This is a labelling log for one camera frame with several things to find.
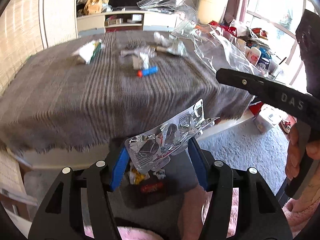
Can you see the grey trash bin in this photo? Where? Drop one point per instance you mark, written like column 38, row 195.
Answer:
column 179, row 178

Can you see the blue orange foam dart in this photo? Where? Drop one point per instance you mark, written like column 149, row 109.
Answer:
column 147, row 72

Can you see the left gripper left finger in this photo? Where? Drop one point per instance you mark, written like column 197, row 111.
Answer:
column 59, row 215

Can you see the dotted white plastic wrapper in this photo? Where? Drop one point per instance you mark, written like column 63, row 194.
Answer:
column 140, row 50

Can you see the silver blister pack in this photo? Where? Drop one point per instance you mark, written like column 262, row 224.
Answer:
column 150, row 150

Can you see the cream tv cabinet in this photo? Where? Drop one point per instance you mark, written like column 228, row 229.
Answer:
column 125, row 20

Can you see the woven rattan screen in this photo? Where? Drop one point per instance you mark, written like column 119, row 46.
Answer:
column 30, row 26

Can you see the clear plastic bag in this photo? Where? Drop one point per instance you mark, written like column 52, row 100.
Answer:
column 214, row 46

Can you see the cream tall cabinet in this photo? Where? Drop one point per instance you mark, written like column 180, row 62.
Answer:
column 212, row 0

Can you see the cream tube wrapper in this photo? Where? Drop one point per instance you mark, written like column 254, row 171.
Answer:
column 161, row 49

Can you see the white pink bottle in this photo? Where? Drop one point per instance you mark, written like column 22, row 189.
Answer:
column 254, row 55

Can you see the white bubble plastic piece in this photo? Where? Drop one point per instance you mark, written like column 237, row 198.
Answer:
column 161, row 40

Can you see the yellow brown bag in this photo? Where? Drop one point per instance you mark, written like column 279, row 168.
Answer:
column 93, row 7

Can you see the green white paper carton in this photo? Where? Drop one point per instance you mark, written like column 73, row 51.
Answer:
column 88, row 51

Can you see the grey plaid table cloth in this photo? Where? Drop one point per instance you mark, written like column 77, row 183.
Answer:
column 56, row 102

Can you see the crumpled white tissue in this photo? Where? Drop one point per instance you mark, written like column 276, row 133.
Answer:
column 140, row 61

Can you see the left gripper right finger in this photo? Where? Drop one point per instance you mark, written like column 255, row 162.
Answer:
column 259, row 213

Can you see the person's right hand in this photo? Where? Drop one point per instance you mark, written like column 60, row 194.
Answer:
column 294, row 155

